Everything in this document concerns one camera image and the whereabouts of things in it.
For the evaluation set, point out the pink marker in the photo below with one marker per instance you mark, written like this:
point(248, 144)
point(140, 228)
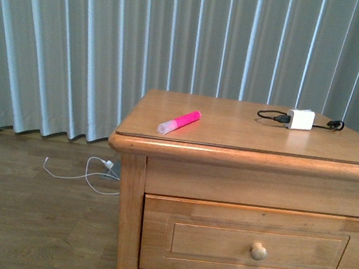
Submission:
point(178, 122)

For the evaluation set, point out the round wooden drawer knob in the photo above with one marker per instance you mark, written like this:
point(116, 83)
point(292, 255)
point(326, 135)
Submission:
point(258, 252)

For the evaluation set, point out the wooden nightstand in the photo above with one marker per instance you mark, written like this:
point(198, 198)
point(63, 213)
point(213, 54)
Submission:
point(229, 156)

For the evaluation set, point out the open grey floor socket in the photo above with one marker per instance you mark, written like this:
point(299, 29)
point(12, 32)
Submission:
point(114, 172)

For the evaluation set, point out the white plug on floor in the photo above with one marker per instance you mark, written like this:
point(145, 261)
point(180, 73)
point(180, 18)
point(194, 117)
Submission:
point(107, 164)

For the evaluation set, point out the white charger adapter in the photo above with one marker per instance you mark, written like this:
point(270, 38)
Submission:
point(300, 119)

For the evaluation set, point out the pale pleated curtain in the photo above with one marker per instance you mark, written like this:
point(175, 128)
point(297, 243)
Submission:
point(79, 66)

